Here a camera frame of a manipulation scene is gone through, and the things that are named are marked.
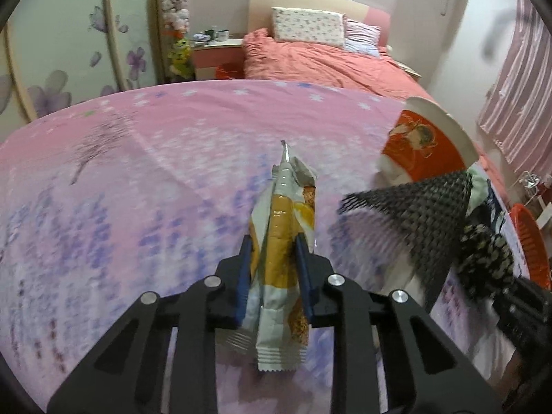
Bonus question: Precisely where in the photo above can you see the beige bedside table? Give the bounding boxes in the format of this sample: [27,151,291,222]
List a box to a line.
[388,45,421,79]

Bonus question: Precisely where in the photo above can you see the pink striped curtain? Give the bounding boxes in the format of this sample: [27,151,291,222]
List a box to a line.
[476,0,552,177]

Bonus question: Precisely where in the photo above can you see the red paper noodle bowl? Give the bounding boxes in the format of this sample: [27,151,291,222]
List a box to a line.
[374,96,479,184]

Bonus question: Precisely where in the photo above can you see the pink striped pillow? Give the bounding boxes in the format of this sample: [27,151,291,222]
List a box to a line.
[343,18,382,58]

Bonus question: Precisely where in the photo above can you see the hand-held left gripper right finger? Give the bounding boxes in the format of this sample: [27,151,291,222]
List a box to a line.
[294,233,503,414]

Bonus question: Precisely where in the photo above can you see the black floral patterned packet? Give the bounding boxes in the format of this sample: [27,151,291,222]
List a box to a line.
[458,222,516,300]

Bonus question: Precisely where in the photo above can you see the green yellow plush toy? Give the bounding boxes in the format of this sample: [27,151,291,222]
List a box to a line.
[166,39,195,79]

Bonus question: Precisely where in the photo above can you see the yellow white snack wrapper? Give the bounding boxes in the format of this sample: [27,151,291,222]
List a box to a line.
[248,140,317,372]

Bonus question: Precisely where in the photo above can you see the hanging plush toy string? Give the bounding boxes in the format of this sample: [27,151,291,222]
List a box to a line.
[160,0,191,35]

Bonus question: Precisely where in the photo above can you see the orange plastic basket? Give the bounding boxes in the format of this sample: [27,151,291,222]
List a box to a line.
[509,204,552,290]

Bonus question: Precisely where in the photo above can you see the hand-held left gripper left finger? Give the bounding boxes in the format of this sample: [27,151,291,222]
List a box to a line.
[47,235,255,414]

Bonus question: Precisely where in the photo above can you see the white wire rack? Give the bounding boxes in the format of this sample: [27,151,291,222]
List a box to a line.
[517,170,552,208]

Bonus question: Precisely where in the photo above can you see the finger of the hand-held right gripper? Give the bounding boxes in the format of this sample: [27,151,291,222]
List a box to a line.
[492,276,552,354]

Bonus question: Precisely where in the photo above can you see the white floral pillow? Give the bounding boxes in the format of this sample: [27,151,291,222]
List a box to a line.
[271,7,346,48]

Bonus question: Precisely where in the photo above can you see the floral wardrobe doors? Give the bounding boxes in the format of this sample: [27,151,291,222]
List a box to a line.
[0,0,167,126]

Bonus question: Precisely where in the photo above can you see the black mesh basket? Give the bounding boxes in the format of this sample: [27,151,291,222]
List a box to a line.
[338,171,474,315]

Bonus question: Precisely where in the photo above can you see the pink lavender printed bedsheet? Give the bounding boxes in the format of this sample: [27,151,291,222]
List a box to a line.
[0,80,518,414]

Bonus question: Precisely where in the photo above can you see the pink white nightstand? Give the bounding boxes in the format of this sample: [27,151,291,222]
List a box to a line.
[190,38,244,80]

